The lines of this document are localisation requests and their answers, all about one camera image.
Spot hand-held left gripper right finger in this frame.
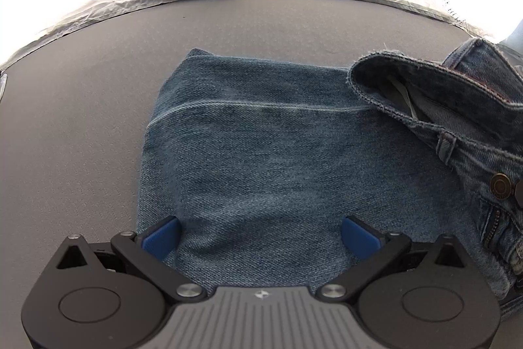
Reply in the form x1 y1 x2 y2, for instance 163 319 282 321
316 215 471 301

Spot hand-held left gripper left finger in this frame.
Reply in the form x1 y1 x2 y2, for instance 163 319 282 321
53 216 207 303

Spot blue denim jeans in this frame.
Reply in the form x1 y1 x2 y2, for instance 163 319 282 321
136 38 523 320

